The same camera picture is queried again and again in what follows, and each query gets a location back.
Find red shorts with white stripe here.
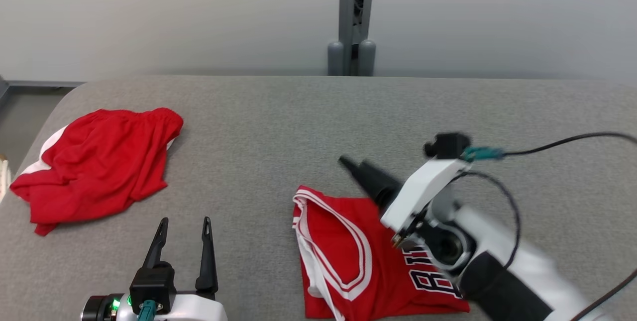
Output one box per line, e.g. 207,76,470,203
9,107,184,236

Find red basketball jersey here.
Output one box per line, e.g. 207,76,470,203
292,185,471,321

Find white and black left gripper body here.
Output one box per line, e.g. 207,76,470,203
82,293,228,321

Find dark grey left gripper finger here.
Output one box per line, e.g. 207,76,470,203
196,216,219,296
143,217,169,269

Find grey partition post with feet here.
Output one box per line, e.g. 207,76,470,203
327,0,377,77

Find teal left camera connector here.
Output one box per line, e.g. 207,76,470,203
136,300,159,321

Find thin black cable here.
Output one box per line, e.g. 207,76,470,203
502,131,637,158
450,170,522,268

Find teal camera connector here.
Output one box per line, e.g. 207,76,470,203
136,300,159,321
460,146,506,163

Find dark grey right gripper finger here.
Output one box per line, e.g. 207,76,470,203
361,160,402,203
339,156,387,208

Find teal right camera connector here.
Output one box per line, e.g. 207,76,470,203
460,146,506,163

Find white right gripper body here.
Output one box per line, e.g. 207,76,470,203
380,158,471,235

